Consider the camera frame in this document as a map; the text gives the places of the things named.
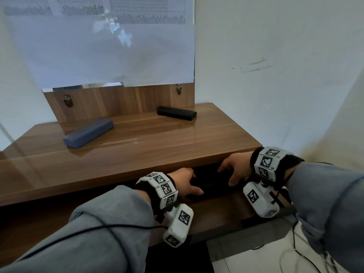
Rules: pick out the wooden back panel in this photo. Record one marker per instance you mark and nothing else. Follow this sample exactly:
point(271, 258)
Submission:
point(122, 100)

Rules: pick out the wooden pull-out shelf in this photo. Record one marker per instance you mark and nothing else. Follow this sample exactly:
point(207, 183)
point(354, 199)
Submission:
point(221, 213)

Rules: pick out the person's right hand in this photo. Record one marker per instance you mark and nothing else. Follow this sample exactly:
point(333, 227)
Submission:
point(240, 166)

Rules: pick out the left wrist marker band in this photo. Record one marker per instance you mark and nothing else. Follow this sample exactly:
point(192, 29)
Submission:
point(163, 189)

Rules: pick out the person's right thumb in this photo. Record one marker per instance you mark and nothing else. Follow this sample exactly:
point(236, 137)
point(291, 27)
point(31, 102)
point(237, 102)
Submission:
point(235, 179)

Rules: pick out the metal mirror clip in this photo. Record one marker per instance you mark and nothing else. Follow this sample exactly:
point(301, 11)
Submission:
point(67, 101)
point(179, 88)

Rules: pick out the person's left forearm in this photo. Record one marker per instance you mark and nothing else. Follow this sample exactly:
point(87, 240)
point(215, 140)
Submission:
point(93, 233)

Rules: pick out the person's left hand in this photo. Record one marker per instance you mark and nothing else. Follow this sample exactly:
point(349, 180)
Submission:
point(182, 183)

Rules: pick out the person's right forearm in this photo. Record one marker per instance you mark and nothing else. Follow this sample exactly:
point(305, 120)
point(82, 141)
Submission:
point(330, 204)

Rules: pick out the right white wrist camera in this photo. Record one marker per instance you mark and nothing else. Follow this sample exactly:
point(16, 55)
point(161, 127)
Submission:
point(260, 200)

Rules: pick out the black glasses case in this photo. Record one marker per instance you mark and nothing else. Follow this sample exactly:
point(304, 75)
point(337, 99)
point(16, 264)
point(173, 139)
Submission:
point(177, 113)
point(212, 186)

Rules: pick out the blue-grey glasses case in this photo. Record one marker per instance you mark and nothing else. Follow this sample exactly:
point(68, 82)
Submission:
point(88, 133)

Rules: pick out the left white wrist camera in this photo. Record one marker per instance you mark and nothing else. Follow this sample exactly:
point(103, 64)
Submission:
point(180, 221)

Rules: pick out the wooden dressing table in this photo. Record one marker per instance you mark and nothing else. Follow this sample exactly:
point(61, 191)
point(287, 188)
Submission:
point(128, 147)

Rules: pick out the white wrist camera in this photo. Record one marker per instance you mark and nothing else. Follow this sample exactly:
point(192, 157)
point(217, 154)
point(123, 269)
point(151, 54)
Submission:
point(180, 221)
point(260, 200)

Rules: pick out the wrist marker band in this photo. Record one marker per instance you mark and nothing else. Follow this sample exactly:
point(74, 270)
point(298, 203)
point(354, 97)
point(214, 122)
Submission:
point(163, 189)
point(267, 164)

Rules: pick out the right wrist marker band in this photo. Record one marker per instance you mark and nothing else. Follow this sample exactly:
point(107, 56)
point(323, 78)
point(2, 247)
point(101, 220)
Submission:
point(267, 164)

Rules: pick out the person's left thumb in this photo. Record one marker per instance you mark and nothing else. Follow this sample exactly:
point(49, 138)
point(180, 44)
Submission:
point(195, 191)

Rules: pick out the wall mirror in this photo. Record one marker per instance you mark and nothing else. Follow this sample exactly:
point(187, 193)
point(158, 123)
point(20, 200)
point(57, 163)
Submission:
point(85, 85)

